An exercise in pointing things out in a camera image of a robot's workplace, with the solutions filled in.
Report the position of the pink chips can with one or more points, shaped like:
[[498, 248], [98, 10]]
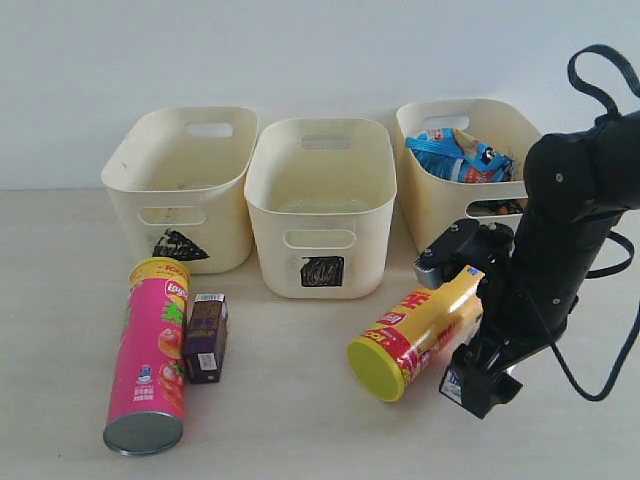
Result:
[[146, 411]]

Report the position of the left cream plastic bin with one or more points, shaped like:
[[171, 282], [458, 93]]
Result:
[[176, 183]]

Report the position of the right cream plastic bin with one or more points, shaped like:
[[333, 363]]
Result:
[[431, 204]]

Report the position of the cream plastic bin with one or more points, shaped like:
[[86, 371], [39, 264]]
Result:
[[176, 183], [431, 204], [321, 194]]

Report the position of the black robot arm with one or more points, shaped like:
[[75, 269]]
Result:
[[578, 185]]

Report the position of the blue noodle packet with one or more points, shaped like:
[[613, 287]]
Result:
[[452, 154]]

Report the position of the yellow chips can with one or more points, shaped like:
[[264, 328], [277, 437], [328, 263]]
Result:
[[388, 356]]

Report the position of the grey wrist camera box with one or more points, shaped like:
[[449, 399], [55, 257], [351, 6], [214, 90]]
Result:
[[465, 243]]

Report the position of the blue white milk carton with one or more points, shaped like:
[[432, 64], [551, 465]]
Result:
[[452, 382]]

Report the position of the orange noodle packet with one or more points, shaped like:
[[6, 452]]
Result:
[[500, 207]]

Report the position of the middle cream plastic bin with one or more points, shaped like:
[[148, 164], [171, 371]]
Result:
[[321, 194]]

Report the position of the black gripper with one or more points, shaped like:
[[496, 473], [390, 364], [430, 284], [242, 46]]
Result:
[[525, 311]]

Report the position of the purple drink carton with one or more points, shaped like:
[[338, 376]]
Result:
[[206, 338]]

